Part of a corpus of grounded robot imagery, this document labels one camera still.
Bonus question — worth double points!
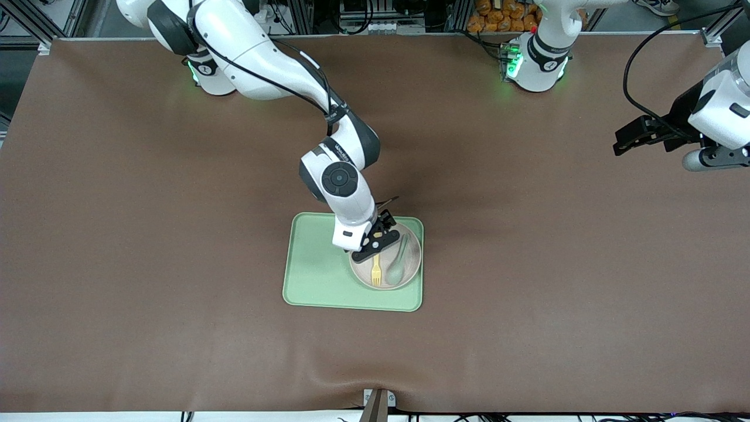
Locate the bag of orange items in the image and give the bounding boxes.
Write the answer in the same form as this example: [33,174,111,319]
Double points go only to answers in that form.
[467,0,541,33]

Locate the brown table cover mat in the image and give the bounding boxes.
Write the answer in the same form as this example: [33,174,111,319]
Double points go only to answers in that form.
[0,36,750,414]

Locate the grey sports shoe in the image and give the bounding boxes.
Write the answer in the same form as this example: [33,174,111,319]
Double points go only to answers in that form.
[632,0,680,16]

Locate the round off-white plate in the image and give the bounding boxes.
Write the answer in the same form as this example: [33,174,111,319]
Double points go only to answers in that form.
[349,222,422,291]

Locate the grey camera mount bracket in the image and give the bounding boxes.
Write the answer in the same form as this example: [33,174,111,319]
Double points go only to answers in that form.
[359,388,397,422]

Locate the white connector strip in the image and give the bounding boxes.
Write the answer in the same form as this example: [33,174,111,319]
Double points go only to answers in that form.
[340,21,425,34]

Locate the pale green plastic spoon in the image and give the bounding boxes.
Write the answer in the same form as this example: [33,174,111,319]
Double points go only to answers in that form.
[387,234,411,286]

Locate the aluminium frame profile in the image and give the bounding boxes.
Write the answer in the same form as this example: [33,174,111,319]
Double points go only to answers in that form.
[700,0,750,47]
[15,0,88,53]

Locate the aluminium frame post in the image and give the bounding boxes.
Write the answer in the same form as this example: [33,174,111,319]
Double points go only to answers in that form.
[291,0,314,35]
[445,0,469,33]

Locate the light green rectangular tray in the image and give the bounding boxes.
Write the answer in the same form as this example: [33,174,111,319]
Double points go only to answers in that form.
[282,212,424,312]

